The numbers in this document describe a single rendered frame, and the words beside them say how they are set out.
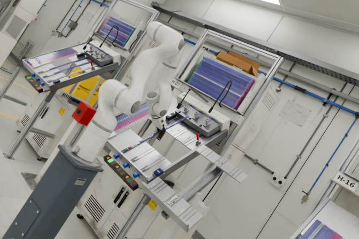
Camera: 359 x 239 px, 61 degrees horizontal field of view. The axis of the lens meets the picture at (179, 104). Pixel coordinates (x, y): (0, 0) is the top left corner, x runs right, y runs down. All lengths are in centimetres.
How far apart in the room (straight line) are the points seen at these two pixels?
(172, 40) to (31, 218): 109
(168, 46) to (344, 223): 131
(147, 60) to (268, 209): 247
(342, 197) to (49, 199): 164
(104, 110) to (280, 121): 255
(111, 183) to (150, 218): 46
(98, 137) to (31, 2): 481
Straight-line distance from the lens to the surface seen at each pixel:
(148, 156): 204
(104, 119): 154
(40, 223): 168
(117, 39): 332
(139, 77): 154
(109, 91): 156
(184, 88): 255
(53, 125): 325
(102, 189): 255
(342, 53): 396
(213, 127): 217
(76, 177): 160
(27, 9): 619
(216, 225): 380
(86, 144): 157
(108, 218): 248
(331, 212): 197
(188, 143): 212
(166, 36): 157
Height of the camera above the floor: 117
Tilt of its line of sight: 1 degrees up
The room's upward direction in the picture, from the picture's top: 33 degrees clockwise
